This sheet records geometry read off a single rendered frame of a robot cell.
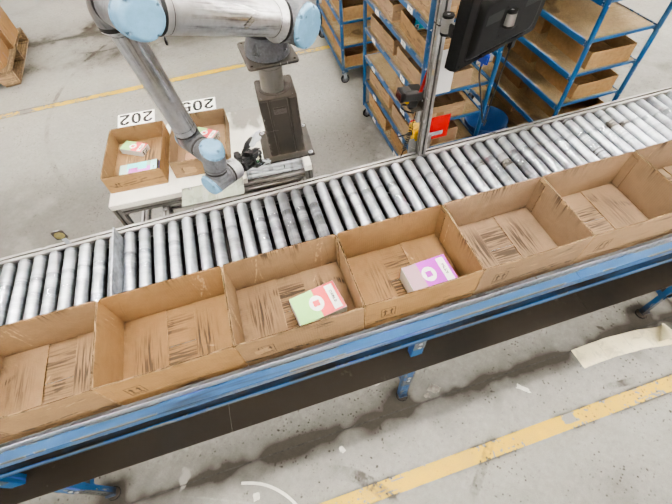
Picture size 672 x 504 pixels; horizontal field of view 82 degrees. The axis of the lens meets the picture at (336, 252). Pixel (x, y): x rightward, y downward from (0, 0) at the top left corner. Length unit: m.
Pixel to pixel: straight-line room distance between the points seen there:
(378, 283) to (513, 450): 1.17
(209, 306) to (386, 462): 1.16
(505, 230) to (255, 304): 0.97
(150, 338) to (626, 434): 2.16
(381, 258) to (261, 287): 0.45
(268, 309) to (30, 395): 0.77
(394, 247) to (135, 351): 0.96
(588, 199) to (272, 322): 1.32
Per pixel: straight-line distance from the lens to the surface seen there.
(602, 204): 1.85
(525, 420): 2.27
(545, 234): 1.64
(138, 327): 1.50
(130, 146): 2.37
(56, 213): 3.57
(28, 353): 1.68
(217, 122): 2.36
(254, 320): 1.35
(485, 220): 1.61
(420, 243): 1.48
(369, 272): 1.39
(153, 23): 1.24
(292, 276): 1.41
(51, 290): 1.99
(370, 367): 1.53
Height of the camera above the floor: 2.07
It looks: 55 degrees down
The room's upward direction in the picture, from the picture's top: 5 degrees counter-clockwise
